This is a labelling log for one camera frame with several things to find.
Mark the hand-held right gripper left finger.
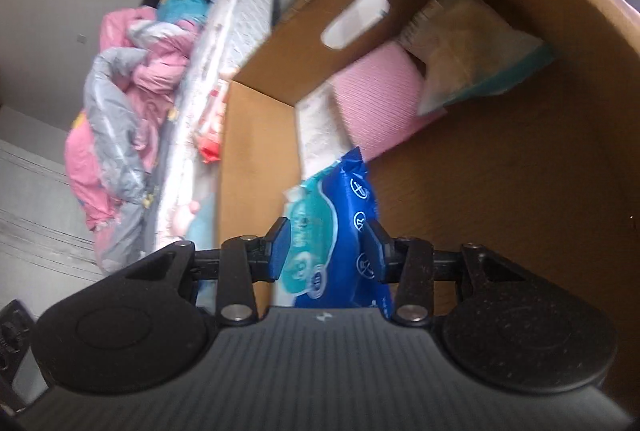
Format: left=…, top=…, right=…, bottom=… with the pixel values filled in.
left=125, top=217, right=292, bottom=326

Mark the large brown cardboard box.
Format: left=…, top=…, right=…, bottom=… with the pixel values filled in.
left=217, top=0, right=640, bottom=312

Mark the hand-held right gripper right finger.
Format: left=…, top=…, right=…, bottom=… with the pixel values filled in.
left=361, top=218, right=518, bottom=326

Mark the blue white packet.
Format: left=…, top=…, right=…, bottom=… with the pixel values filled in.
left=292, top=146, right=396, bottom=312

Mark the pink wet wipes packet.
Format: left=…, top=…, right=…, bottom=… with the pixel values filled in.
left=195, top=78, right=231, bottom=164

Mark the pink grey duvet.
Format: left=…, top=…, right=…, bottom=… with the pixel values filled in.
left=65, top=6, right=201, bottom=274

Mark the light blue tissue packet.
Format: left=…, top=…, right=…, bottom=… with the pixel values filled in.
left=400, top=0, right=556, bottom=116

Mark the bed with grey sheet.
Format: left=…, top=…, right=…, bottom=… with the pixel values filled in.
left=145, top=0, right=281, bottom=262

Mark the white tissue packet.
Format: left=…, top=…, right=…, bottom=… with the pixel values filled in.
left=295, top=83, right=358, bottom=184

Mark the teal wipes packet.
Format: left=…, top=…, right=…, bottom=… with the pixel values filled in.
left=277, top=171, right=343, bottom=297

